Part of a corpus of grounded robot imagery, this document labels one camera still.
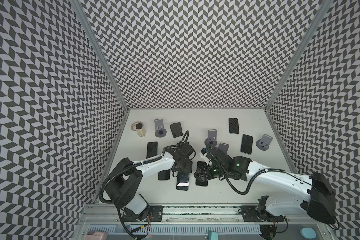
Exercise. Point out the grey round stand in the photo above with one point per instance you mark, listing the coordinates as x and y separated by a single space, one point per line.
211 139
264 143
224 147
160 131

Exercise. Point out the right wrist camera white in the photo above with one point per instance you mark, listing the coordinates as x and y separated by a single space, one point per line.
206 156

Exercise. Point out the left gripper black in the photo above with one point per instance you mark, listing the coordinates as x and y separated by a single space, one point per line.
188 169

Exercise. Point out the teal phone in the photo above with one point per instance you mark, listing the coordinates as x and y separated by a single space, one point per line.
182 181
234 126

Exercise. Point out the spice jar with black lid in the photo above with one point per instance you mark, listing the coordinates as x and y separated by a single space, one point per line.
139 128

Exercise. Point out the silver aluminium corner post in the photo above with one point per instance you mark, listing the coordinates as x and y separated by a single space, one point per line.
82 18
309 34

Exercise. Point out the purple edged phone black stand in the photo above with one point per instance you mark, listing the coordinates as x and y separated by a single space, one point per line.
164 175

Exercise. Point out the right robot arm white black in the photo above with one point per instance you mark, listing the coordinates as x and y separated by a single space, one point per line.
312 194

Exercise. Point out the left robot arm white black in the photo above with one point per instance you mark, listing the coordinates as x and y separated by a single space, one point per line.
121 185

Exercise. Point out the silver aluminium corner post right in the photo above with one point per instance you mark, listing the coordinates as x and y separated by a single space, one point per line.
309 34

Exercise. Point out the silver aluminium corner post left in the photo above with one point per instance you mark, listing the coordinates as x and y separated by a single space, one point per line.
82 18

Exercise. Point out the metal base rail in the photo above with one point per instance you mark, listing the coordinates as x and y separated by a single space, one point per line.
187 220

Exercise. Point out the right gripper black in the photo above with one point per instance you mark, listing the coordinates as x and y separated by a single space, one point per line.
206 171

